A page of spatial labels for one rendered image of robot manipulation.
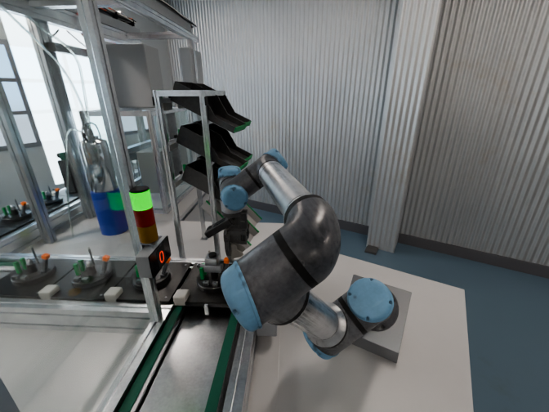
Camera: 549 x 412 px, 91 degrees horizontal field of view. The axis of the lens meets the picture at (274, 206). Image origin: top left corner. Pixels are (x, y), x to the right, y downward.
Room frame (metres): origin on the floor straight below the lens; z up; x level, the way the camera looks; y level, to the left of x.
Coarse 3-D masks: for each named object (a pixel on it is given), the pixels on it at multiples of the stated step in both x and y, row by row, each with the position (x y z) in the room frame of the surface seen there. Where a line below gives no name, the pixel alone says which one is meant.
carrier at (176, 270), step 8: (168, 264) 0.98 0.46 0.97; (176, 264) 0.98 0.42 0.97; (184, 264) 0.98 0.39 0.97; (160, 272) 0.90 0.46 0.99; (168, 272) 0.90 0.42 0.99; (176, 272) 0.92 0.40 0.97; (184, 272) 0.92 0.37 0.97; (160, 280) 0.85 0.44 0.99; (168, 280) 0.87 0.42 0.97; (176, 280) 0.87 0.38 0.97; (160, 288) 0.83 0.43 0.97; (168, 288) 0.83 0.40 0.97; (176, 288) 0.83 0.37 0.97; (160, 296) 0.78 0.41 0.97; (168, 296) 0.78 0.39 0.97
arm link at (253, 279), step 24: (264, 240) 0.41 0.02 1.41; (240, 264) 0.38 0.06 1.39; (264, 264) 0.36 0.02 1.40; (288, 264) 0.35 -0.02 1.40; (240, 288) 0.34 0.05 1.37; (264, 288) 0.34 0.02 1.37; (288, 288) 0.34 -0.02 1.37; (312, 288) 0.36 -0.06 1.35; (240, 312) 0.33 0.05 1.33; (264, 312) 0.33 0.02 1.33; (288, 312) 0.36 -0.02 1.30; (312, 312) 0.43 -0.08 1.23; (336, 312) 0.55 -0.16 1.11; (312, 336) 0.53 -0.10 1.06; (336, 336) 0.51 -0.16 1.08; (360, 336) 0.55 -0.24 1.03
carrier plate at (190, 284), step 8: (224, 264) 0.98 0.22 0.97; (192, 272) 0.92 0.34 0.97; (192, 280) 0.87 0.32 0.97; (184, 288) 0.83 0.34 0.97; (192, 288) 0.83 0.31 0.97; (192, 296) 0.78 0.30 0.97; (200, 296) 0.78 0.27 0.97; (208, 296) 0.78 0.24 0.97; (216, 296) 0.78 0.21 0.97; (192, 304) 0.75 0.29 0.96; (200, 304) 0.75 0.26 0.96; (208, 304) 0.75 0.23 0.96; (216, 304) 0.75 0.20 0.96; (224, 304) 0.75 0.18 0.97
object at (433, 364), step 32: (320, 288) 0.96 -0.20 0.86; (416, 288) 0.96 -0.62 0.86; (448, 288) 0.96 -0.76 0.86; (416, 320) 0.77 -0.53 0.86; (448, 320) 0.77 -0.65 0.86; (288, 352) 0.64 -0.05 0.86; (352, 352) 0.64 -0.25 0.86; (416, 352) 0.64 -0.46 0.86; (448, 352) 0.64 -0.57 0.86; (288, 384) 0.53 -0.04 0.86; (320, 384) 0.53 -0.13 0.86; (352, 384) 0.53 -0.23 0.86; (384, 384) 0.53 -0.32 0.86; (416, 384) 0.53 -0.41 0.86; (448, 384) 0.53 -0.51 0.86
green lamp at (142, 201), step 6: (144, 192) 0.67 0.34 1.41; (132, 198) 0.66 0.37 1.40; (138, 198) 0.66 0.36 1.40; (144, 198) 0.67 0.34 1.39; (150, 198) 0.69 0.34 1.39; (132, 204) 0.67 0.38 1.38; (138, 204) 0.66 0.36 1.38; (144, 204) 0.67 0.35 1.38; (150, 204) 0.68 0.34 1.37; (138, 210) 0.66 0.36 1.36
